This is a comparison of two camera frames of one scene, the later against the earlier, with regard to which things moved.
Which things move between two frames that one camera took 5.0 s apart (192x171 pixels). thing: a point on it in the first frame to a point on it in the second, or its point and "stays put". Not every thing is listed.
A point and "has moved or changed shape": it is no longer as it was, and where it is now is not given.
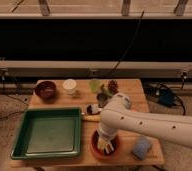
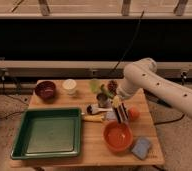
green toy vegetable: x=105 y=90 stays put
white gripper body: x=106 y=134 to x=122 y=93
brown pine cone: x=113 y=86 stays put
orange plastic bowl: x=100 y=152 has moved or changed shape
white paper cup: x=70 y=85 stays put
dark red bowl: x=46 y=90 stays put
